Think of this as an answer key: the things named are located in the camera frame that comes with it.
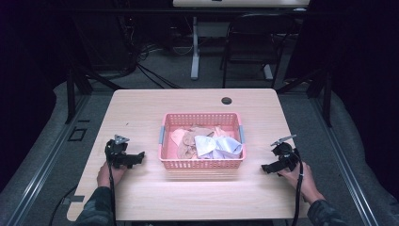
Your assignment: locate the white desk leg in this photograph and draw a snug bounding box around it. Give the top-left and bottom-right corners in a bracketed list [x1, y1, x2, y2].
[190, 16, 201, 81]

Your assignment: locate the white cloth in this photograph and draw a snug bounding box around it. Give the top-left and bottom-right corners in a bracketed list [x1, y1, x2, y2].
[194, 135, 244, 160]

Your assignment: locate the pink cloth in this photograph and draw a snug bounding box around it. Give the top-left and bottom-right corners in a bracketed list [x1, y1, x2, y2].
[170, 125, 234, 147]

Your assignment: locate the white desk top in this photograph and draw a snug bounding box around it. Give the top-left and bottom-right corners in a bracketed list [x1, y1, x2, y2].
[172, 0, 311, 8]

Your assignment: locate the person's right hand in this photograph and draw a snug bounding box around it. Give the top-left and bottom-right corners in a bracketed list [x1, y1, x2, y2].
[277, 161, 326, 205]

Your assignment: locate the beige cloth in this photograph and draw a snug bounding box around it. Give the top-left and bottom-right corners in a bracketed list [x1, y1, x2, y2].
[176, 125, 215, 160]

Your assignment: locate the pink plastic basket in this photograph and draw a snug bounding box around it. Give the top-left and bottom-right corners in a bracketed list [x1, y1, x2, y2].
[157, 112, 247, 170]

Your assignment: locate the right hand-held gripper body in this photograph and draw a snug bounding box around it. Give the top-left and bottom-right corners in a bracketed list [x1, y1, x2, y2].
[270, 134, 301, 173]

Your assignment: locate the bundle of floor cables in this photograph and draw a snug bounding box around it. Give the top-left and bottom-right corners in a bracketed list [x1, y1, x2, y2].
[116, 12, 196, 89]

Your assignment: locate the black folding chair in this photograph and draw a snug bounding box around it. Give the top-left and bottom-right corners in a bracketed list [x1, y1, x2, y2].
[219, 11, 297, 89]

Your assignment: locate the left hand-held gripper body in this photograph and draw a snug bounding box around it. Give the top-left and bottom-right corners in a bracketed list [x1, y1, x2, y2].
[104, 134, 136, 170]

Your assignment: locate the black metal stand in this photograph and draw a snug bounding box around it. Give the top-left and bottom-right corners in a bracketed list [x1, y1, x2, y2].
[63, 60, 124, 125]
[276, 67, 334, 128]

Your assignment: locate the person's left hand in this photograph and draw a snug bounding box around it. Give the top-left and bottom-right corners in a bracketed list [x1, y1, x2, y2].
[96, 161, 128, 189]

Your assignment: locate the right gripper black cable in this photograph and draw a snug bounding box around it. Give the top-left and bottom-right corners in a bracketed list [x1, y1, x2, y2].
[290, 149, 305, 226]

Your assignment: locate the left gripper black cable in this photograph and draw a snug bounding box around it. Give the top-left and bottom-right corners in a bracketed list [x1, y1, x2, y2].
[105, 140, 118, 226]

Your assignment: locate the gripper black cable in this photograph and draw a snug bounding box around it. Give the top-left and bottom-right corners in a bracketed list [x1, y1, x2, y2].
[290, 149, 305, 226]
[105, 140, 118, 226]

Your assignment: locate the white desk foot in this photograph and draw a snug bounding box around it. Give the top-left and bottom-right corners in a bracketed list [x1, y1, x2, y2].
[263, 63, 275, 81]

